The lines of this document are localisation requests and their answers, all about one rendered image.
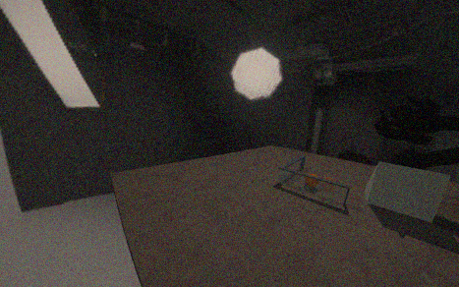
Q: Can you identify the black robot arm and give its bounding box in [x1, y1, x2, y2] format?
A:
[383, 104, 459, 170]

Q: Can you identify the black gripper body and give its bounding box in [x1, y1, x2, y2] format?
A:
[374, 99, 441, 137]

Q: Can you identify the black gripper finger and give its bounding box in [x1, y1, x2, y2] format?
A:
[407, 95, 432, 113]
[377, 109, 390, 130]

